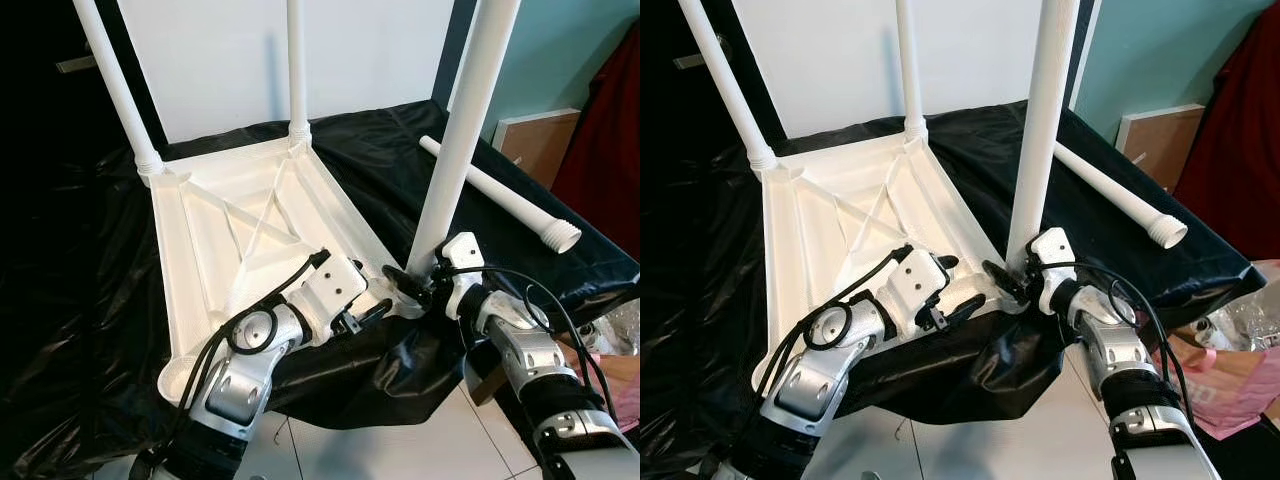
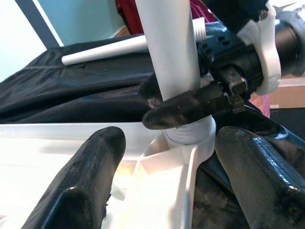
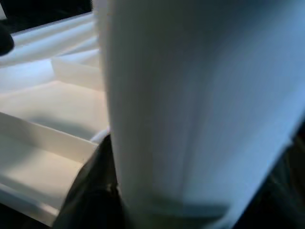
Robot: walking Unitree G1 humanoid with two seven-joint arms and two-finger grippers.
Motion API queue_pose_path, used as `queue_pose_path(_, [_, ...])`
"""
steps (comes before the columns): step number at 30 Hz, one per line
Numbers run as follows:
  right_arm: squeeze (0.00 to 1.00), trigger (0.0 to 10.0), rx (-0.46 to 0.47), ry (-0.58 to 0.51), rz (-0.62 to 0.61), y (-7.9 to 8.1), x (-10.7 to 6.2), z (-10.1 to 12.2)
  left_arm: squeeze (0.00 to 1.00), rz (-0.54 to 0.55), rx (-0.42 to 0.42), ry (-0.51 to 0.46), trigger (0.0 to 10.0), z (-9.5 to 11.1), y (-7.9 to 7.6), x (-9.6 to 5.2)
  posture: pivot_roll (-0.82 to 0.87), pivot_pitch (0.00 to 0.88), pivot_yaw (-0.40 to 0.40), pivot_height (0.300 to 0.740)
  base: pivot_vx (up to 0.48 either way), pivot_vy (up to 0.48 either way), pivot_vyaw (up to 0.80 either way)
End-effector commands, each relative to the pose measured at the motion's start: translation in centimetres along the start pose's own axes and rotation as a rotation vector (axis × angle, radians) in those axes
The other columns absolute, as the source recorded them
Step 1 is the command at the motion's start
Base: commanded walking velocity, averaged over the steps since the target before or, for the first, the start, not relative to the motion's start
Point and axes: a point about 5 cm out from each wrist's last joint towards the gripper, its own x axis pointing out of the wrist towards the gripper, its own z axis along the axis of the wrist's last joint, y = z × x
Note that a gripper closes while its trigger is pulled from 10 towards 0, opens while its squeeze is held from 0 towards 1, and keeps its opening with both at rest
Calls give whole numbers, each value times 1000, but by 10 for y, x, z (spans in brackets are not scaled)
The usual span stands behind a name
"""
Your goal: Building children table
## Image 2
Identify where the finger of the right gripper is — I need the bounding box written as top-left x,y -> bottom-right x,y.
142,83 -> 234,131
139,73 -> 164,109

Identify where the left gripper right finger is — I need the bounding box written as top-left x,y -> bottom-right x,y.
215,125 -> 305,229

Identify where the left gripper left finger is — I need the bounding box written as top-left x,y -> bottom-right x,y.
21,126 -> 126,229

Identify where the white plastic table leg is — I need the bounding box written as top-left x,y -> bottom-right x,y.
61,18 -> 207,65
136,0 -> 213,146

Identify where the white plastic children table top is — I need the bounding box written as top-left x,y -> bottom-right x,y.
0,118 -> 217,229

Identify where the pink shopping bag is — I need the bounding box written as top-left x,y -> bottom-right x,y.
249,92 -> 272,119

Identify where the brown cardboard box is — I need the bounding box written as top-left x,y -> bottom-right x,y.
268,77 -> 305,110

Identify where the dark red curtain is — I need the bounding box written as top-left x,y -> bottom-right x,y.
115,0 -> 216,36

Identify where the black plastic table cover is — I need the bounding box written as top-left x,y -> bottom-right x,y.
0,35 -> 305,229

